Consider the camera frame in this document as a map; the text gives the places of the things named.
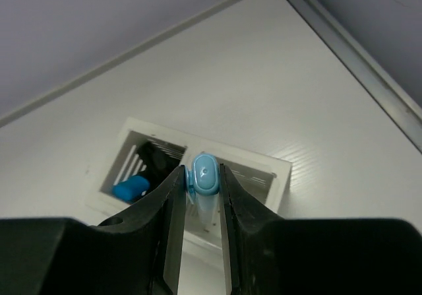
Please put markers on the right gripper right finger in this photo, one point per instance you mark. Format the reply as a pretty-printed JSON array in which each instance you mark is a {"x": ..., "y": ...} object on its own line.
[{"x": 313, "y": 252}]

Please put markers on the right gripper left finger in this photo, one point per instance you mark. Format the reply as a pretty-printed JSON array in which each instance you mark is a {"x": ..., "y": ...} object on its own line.
[{"x": 136, "y": 251}]

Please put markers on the blue black highlighter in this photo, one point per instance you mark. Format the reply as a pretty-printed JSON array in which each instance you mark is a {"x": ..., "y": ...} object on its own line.
[{"x": 158, "y": 165}]

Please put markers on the blue pastel marker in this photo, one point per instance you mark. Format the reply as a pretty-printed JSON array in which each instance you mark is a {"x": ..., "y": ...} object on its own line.
[{"x": 203, "y": 185}]

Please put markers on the white two-slot pen holder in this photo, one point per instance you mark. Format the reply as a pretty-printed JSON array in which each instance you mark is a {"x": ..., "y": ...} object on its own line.
[{"x": 264, "y": 177}]

